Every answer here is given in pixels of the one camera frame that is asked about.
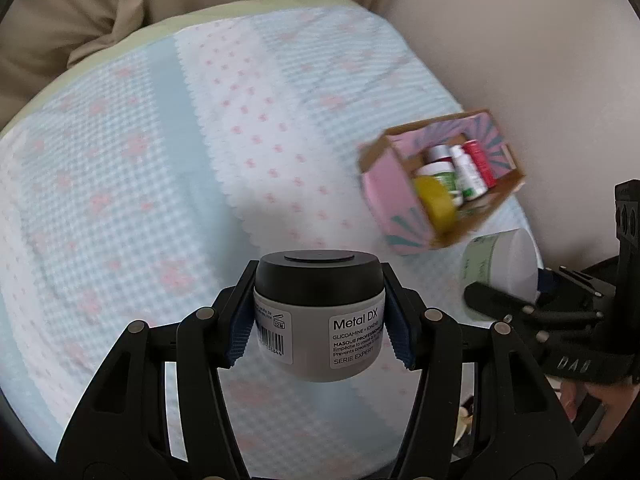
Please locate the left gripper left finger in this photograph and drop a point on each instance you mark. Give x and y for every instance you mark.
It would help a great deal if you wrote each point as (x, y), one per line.
(207, 340)

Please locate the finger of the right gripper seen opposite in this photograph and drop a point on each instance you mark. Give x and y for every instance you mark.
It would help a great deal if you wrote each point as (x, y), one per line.
(497, 304)

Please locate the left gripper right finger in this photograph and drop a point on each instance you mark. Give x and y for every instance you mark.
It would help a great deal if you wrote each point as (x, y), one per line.
(429, 341)

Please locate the white lid pale jar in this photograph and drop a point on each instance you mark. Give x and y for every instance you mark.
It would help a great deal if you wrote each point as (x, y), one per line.
(505, 260)

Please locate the grey jar black lid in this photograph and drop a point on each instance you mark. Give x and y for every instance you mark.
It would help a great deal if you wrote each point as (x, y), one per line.
(319, 314)

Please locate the yellow tape roll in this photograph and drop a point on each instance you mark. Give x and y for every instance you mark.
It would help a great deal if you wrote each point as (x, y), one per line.
(437, 204)

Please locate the red tube white cap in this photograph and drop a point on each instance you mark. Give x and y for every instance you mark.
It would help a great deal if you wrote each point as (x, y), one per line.
(478, 156)

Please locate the right hand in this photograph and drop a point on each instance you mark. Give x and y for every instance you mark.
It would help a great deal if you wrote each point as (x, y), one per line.
(616, 399)

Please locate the white pill bottle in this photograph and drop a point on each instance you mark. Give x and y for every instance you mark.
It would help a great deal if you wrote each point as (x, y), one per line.
(471, 183)

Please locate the green label white jar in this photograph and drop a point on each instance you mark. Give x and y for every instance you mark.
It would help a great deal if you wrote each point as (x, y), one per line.
(443, 171)

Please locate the checkered pink blue blanket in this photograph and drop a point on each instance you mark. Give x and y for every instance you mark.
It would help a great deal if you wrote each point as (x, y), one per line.
(145, 186)

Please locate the cardboard box pink flaps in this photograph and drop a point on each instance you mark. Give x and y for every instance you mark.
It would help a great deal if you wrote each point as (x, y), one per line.
(388, 166)

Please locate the light green mattress pad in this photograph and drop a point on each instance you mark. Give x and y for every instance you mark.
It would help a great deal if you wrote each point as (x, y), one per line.
(157, 31)

